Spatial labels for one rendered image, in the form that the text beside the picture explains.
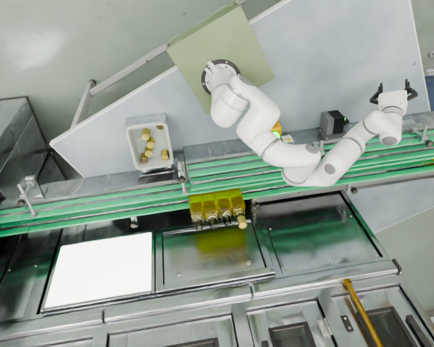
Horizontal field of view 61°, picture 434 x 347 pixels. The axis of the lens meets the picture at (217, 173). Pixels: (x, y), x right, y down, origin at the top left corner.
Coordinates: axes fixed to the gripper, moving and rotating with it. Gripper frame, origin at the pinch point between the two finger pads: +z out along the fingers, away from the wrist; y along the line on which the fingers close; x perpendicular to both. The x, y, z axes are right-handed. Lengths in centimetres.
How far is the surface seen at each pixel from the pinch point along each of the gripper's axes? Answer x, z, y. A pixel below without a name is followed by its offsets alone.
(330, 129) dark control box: -12.3, -8.7, -27.2
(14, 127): 46, -38, -172
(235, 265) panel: -12, -77, -56
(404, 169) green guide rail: -45.8, -8.2, -1.4
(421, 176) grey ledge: -62, -2, 5
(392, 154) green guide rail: -34.0, -8.4, -4.8
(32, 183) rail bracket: 41, -71, -130
